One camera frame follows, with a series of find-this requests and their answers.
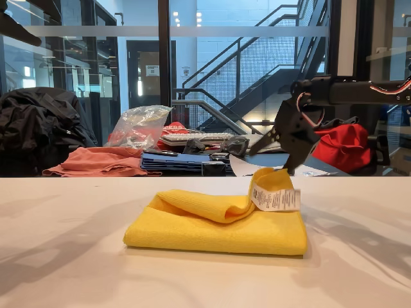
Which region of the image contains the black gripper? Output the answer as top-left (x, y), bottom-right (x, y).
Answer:
top-left (249, 96), bottom-right (324, 176)

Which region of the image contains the yellow microfibre towel with label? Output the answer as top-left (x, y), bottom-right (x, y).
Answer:
top-left (123, 166), bottom-right (308, 257)

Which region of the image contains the beige folded cloth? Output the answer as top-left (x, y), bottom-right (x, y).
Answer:
top-left (247, 133), bottom-right (285, 155)

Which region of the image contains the small clear screw bag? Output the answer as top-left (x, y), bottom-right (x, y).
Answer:
top-left (300, 170), bottom-right (340, 178)

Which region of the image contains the lined paper sheet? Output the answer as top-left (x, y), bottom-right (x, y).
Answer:
top-left (229, 155), bottom-right (338, 177)

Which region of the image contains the black metal staircase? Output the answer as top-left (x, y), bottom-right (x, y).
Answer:
top-left (171, 0), bottom-right (331, 135)

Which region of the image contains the dark grey garment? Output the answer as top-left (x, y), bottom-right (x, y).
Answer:
top-left (316, 116), bottom-right (360, 132)

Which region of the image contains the red jacket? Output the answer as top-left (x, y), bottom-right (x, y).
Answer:
top-left (311, 123), bottom-right (375, 174)

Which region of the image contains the small black box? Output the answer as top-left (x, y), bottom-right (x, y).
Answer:
top-left (202, 161), bottom-right (227, 176)

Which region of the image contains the dark grey glove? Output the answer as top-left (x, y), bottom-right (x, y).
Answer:
top-left (182, 138), bottom-right (206, 155)

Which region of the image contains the black mesh-back office chair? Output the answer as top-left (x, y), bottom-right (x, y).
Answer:
top-left (306, 81), bottom-right (391, 176)

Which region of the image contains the white keyboard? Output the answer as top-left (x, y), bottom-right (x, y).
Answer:
top-left (160, 132), bottom-right (234, 147)

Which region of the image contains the red printed garment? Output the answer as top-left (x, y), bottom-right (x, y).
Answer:
top-left (107, 121), bottom-right (190, 151)

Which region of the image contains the blue folded cloth stack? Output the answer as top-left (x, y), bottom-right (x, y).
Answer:
top-left (140, 152), bottom-right (232, 176)

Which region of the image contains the silver keypad phone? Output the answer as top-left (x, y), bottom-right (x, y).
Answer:
top-left (143, 149), bottom-right (179, 157)

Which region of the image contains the clear plastic bag of parts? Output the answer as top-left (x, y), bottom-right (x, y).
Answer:
top-left (104, 105), bottom-right (174, 150)

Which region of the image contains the black framed door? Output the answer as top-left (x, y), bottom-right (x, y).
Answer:
top-left (127, 40), bottom-right (177, 110)

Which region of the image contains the salmon folded shirt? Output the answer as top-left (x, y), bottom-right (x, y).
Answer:
top-left (42, 146), bottom-right (163, 178)

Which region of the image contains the black jacket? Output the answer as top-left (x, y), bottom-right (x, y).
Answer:
top-left (0, 87), bottom-right (99, 177)

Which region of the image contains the arm servo cable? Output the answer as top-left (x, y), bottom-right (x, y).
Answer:
top-left (295, 80), bottom-right (411, 130)

